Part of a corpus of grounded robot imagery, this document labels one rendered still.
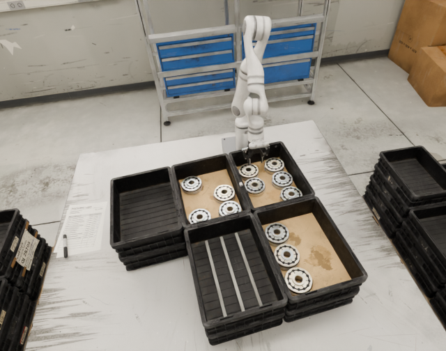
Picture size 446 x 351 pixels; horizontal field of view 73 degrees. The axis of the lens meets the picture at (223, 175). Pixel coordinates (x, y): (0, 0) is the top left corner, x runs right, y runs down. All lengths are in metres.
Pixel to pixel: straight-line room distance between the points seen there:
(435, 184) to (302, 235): 1.16
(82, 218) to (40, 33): 2.77
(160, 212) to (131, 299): 0.40
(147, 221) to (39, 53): 3.14
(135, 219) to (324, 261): 0.86
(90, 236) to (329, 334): 1.18
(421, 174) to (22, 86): 4.26
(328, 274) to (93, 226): 1.16
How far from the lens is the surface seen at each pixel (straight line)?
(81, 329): 1.48
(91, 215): 1.78
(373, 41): 4.77
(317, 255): 1.33
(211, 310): 1.22
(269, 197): 1.49
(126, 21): 3.93
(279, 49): 3.26
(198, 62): 3.15
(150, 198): 1.56
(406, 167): 2.35
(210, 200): 1.48
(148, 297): 1.43
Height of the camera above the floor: 1.97
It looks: 46 degrees down
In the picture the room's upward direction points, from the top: 5 degrees counter-clockwise
